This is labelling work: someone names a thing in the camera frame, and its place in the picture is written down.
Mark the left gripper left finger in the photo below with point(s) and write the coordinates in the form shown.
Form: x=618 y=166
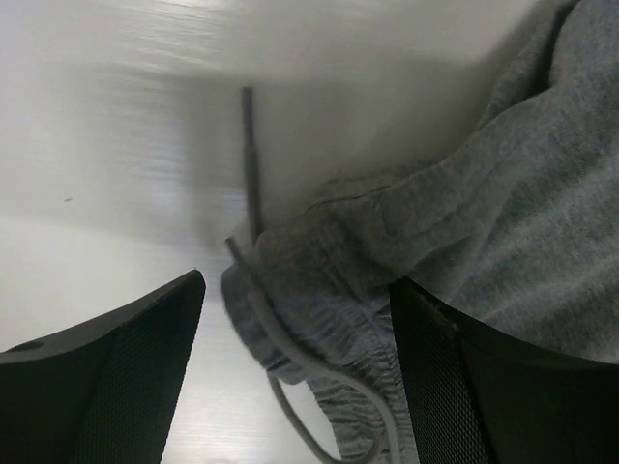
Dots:
x=106 y=390

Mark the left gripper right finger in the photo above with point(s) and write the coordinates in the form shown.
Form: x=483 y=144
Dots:
x=477 y=395

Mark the grey shorts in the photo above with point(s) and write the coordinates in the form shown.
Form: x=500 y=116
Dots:
x=518 y=227

